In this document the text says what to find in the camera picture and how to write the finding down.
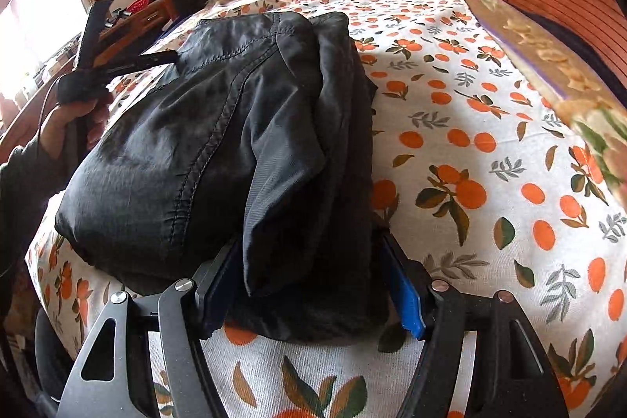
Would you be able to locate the black jacket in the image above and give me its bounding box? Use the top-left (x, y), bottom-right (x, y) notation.
top-left (55, 12), bottom-right (388, 342)

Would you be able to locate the person's left forearm dark sleeve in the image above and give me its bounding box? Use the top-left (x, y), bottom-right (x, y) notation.
top-left (1, 137), bottom-right (69, 276)

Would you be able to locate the person's left hand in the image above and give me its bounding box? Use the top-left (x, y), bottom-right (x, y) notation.
top-left (39, 92), bottom-right (112, 160)

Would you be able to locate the long wooden desk cabinet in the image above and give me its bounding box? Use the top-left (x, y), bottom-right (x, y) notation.
top-left (1, 0), bottom-right (176, 161)

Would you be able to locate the window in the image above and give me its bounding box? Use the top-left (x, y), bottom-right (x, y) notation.
top-left (1, 0), bottom-right (86, 99)

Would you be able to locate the red item on desk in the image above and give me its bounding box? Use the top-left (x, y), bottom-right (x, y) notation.
top-left (125, 0), bottom-right (150, 15)

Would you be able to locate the orange-print bed sheet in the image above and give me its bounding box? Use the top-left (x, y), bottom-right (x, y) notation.
top-left (27, 0), bottom-right (626, 417)

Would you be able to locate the gold bed runner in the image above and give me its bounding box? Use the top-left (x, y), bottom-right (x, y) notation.
top-left (464, 0), bottom-right (626, 132)

